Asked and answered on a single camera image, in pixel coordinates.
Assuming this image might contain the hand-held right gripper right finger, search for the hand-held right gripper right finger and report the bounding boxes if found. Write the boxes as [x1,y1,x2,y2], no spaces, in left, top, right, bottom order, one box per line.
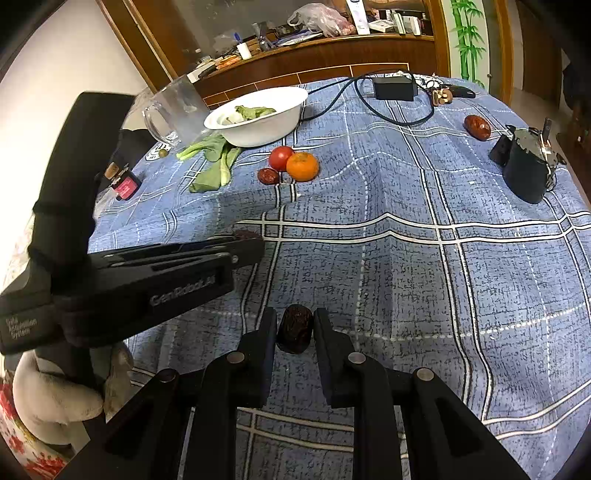
[312,308,532,480]

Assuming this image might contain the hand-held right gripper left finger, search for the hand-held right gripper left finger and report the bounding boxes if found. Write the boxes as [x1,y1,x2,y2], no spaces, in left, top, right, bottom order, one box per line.
[58,305,279,480]

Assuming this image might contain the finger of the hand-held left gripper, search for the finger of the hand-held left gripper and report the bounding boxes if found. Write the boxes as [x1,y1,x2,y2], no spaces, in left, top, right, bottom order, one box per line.
[104,234,240,259]
[90,237,267,278]

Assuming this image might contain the person's left hand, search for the person's left hand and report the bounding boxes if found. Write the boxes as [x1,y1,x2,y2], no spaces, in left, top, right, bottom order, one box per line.
[11,344,136,446]

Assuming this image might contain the green bok choy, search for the green bok choy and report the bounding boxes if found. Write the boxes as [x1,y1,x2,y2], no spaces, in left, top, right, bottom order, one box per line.
[177,131,243,193]

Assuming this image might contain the red tomato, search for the red tomato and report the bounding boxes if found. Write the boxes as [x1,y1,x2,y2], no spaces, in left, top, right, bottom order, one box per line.
[269,146,295,171]

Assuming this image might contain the orange mandarin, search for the orange mandarin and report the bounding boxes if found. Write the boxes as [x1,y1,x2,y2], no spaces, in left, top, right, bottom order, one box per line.
[286,152,320,182]

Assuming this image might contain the blue checked tablecloth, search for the blue checked tablecloth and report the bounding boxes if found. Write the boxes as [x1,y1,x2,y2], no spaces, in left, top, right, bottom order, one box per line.
[88,74,591,480]

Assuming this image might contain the white bowl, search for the white bowl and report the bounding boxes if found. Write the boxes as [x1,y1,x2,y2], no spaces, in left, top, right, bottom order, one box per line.
[204,86,309,147]

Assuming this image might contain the clear glass pitcher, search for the clear glass pitcher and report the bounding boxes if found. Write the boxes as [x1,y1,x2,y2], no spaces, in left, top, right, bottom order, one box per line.
[142,74,212,145]

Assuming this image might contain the chopped leafy greens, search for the chopped leafy greens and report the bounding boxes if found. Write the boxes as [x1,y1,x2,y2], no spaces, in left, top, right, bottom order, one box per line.
[222,105,278,125]

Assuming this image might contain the wooden cabinet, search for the wooden cabinet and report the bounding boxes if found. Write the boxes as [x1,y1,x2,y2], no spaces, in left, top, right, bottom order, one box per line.
[97,0,513,109]

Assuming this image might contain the black power adapter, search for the black power adapter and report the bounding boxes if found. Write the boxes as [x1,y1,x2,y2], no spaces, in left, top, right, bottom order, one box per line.
[373,76,419,101]

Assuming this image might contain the translucent plastic bag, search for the translucent plastic bag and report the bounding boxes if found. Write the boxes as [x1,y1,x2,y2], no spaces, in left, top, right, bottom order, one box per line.
[287,2,356,38]

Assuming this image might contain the white small boxes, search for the white small boxes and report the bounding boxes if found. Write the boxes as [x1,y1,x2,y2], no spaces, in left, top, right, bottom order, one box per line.
[369,11,423,37]

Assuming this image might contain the black pot with metal lid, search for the black pot with metal lid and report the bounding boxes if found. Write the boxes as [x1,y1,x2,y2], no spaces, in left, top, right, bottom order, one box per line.
[488,117,568,205]

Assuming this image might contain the black cable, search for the black cable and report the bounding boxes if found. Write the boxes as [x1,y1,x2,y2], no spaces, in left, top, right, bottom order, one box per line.
[298,69,437,126]

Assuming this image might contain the bamboo wall poster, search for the bamboo wall poster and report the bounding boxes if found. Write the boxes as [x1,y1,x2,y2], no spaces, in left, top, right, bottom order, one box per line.
[441,0,490,88]

